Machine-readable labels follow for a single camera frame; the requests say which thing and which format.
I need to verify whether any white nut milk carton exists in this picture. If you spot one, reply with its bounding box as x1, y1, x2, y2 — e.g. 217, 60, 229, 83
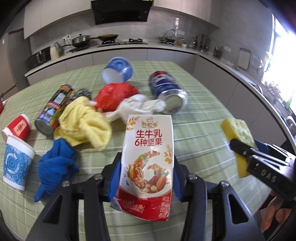
111, 114, 174, 221

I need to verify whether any kettle on small burner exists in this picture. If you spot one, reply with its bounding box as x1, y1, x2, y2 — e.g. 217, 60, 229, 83
159, 29, 176, 45

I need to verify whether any red plastic bag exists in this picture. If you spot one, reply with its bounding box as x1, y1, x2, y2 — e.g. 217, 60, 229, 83
94, 82, 139, 112

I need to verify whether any blue cloth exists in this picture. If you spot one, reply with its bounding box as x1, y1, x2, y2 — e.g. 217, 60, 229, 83
34, 138, 79, 202

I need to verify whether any blue white paper cup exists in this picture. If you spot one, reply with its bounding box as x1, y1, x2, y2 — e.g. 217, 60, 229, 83
3, 135, 35, 191

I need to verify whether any black gas stove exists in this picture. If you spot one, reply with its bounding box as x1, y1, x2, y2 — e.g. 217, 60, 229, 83
97, 38, 147, 48

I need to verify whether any frying pan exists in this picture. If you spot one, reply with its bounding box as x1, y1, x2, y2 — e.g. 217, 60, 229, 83
90, 34, 118, 42

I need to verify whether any wok with glass lid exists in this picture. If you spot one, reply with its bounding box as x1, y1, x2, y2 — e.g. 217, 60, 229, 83
62, 34, 98, 48

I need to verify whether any green checkered tablecloth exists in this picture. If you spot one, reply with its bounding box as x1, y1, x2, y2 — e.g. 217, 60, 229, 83
0, 60, 286, 241

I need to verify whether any blue yogurt cup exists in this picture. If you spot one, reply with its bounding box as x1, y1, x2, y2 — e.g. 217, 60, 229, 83
101, 57, 134, 84

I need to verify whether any steel wool scrubber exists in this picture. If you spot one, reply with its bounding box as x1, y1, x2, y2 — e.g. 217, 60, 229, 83
66, 88, 92, 105

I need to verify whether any yellow sponge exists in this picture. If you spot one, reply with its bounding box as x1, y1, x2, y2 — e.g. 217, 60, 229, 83
220, 118, 257, 178

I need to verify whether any white jar on counter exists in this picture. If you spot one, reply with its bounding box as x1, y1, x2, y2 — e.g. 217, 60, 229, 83
50, 45, 60, 60

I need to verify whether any white paper towel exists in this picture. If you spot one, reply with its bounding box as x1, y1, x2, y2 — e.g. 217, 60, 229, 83
103, 94, 166, 123

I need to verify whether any black range hood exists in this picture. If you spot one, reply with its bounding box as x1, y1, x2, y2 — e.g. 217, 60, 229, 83
91, 0, 154, 25

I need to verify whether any blue Pepsi can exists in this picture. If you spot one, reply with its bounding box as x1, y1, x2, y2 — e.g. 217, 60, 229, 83
148, 71, 188, 114

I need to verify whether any round metal strainer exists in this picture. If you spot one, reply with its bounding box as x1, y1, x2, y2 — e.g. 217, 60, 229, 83
250, 55, 263, 73

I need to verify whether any utensil holder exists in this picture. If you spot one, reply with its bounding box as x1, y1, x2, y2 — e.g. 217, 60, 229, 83
213, 46, 224, 59

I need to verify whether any person's right hand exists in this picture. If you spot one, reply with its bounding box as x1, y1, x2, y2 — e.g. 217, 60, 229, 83
260, 196, 292, 232

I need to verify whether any white cutting board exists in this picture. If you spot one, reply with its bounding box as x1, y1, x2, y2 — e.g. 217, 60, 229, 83
237, 48, 251, 70

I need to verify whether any red paper cup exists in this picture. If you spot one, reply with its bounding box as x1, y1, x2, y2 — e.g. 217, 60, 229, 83
1, 114, 32, 142

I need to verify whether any black yellow tin can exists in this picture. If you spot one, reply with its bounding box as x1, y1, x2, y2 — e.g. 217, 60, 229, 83
35, 84, 75, 138

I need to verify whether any yellow cloth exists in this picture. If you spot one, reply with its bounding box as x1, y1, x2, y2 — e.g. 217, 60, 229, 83
54, 96, 112, 151

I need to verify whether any black microwave oven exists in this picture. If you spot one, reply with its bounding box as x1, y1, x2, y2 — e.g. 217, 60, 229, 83
27, 47, 51, 69

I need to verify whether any red packet on table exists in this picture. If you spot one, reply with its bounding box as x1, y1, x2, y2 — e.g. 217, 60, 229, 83
0, 100, 5, 114

